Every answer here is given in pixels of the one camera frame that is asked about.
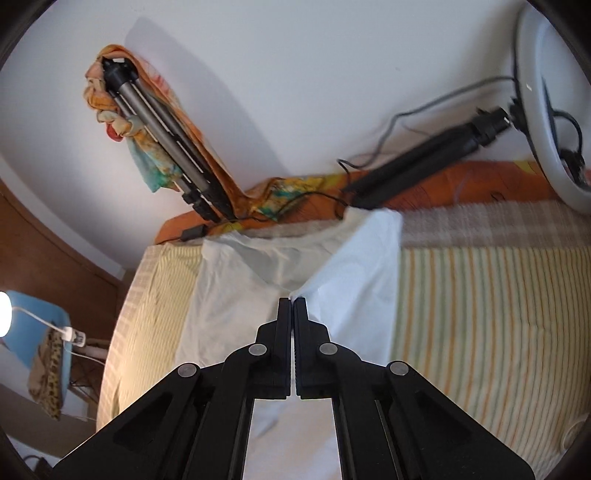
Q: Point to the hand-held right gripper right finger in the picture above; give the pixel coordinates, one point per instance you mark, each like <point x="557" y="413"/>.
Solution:
<point x="300" y="332"/>

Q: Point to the orange printed bed sheet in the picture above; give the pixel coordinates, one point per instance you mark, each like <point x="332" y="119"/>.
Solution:
<point x="461" y="184"/>

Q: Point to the plain white garment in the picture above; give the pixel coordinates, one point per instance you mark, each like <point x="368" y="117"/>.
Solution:
<point x="231" y="295"/>

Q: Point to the black folded tripod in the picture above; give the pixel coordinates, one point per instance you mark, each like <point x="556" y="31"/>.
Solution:
<point x="415" y="161"/>

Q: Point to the black power adapter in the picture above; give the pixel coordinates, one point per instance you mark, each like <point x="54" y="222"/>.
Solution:
<point x="193" y="233"/>

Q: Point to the yellow striped bed blanket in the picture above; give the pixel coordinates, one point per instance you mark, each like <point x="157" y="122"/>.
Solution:
<point x="461" y="300"/>

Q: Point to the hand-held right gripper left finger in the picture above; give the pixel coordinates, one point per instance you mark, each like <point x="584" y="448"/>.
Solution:
<point x="284" y="332"/>

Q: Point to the leopard print cloth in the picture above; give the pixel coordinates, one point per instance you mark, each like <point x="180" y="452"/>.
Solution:
<point x="46" y="378"/>

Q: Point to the glowing white lamp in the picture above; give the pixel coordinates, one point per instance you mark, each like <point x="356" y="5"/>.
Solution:
<point x="3" y="314"/>

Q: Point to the colourful printed cloth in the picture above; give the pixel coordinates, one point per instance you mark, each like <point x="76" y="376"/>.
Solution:
<point x="152" y="166"/>

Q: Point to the white charger plug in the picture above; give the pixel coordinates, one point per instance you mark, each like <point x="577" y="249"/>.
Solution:
<point x="75" y="336"/>

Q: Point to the blue chair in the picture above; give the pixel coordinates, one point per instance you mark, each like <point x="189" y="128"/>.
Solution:
<point x="41" y="314"/>

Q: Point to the beige checkered blanket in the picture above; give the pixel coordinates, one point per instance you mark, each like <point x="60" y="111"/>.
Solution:
<point x="485" y="226"/>

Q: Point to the brown wooden wardrobe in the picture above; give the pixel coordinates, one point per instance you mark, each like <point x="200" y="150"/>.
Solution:
<point x="46" y="258"/>

